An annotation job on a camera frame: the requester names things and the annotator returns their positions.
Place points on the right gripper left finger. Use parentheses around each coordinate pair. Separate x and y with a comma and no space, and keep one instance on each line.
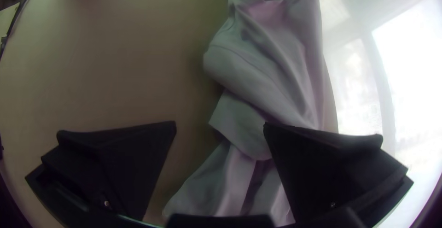
(114,166)

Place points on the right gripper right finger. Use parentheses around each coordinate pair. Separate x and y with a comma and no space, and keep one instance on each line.
(328,169)

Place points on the grey t-shirt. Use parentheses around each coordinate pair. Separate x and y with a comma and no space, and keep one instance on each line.
(269,65)

